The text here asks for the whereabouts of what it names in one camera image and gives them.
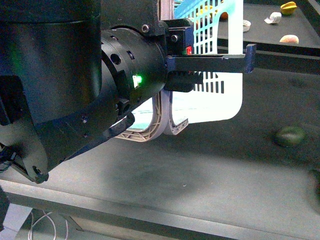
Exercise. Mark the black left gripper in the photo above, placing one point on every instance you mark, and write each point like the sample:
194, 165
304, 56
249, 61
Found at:
173, 65

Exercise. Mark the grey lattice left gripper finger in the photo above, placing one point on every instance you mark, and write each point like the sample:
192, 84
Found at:
155, 127

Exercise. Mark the light blue plastic basket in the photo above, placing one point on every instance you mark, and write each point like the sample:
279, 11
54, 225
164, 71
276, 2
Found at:
212, 82

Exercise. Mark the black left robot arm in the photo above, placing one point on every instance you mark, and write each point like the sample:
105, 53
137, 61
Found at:
73, 71

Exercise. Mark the orange tangerine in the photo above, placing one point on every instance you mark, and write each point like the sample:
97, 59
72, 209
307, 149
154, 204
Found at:
224, 16

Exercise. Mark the green avocado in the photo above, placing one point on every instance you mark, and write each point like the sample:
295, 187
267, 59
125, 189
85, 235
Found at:
289, 136

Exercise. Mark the white tape roll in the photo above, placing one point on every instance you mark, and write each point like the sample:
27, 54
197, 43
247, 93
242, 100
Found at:
246, 25

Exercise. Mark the crumpled white paper label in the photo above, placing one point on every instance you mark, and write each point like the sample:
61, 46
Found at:
274, 18

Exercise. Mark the pale peach fruit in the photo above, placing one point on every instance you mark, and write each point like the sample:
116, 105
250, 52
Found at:
290, 38

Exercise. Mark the yellow star fruit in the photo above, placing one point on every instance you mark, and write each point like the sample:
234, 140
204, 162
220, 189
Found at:
288, 8

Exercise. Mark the black fruit display tray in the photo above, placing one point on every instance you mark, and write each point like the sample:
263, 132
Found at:
303, 23

